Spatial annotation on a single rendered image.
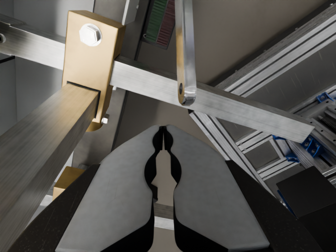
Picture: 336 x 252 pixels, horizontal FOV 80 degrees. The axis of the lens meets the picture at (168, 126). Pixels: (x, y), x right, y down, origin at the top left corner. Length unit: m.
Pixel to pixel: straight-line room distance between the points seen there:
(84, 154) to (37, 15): 0.28
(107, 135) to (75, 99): 0.23
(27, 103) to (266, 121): 0.50
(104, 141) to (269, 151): 0.94
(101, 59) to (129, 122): 1.00
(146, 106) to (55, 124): 1.00
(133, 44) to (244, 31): 0.83
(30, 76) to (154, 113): 0.77
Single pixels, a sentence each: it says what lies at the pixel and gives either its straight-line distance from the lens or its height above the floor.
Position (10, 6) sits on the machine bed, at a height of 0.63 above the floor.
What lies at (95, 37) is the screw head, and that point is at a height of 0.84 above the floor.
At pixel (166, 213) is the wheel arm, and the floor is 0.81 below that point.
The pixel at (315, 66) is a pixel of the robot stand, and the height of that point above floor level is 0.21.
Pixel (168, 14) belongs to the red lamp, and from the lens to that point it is 0.35.
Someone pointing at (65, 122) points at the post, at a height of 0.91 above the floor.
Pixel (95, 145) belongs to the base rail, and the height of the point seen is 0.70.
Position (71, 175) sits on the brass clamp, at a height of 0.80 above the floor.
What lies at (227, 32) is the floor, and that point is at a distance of 1.11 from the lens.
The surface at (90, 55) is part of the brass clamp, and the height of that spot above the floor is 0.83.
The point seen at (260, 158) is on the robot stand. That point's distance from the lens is 1.22.
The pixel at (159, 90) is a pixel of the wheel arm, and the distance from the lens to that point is 0.25.
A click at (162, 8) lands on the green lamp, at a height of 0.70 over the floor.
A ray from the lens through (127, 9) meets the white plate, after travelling 0.26.
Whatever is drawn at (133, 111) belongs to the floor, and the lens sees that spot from 1.19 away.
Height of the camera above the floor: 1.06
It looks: 60 degrees down
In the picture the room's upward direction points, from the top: 177 degrees clockwise
